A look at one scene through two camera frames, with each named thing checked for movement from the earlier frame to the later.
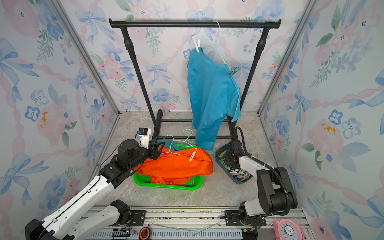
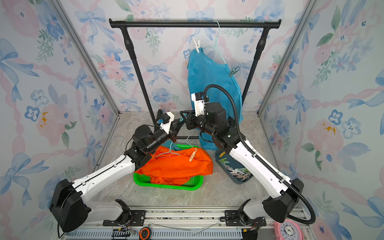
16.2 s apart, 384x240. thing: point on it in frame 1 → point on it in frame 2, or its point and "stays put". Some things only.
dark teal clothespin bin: (238, 175) stays put
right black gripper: (227, 158) → (191, 120)
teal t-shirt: (214, 96) stays put
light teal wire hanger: (215, 46) stays put
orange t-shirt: (177, 167) stays put
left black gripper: (154, 149) → (174, 132)
